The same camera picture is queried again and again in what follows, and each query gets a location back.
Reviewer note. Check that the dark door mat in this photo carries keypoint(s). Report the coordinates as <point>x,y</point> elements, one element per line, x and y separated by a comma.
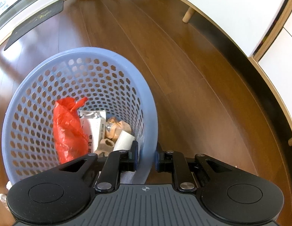
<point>33,21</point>

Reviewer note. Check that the white wooden cabinet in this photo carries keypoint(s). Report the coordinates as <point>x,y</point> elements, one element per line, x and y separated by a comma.
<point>262,30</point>

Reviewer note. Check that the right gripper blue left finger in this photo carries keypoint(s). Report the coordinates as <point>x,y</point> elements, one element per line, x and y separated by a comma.
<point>134,150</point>

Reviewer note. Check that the blue mesh plastic basket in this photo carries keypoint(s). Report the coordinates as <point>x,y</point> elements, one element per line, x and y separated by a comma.
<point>109,81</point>

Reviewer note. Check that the red plastic bag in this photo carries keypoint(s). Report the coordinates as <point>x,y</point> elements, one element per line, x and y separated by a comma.
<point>70,140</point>

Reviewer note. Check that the white paper roll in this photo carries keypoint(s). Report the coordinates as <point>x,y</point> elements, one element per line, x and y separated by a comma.
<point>124,141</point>

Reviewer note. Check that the white medicine box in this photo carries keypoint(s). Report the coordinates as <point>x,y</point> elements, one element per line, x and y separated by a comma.
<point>93,124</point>

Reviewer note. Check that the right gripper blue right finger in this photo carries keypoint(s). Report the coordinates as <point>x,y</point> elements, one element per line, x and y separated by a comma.
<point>158,153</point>

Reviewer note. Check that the brown crumpled wrapper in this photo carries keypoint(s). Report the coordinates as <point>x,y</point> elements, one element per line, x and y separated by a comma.
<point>113,129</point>

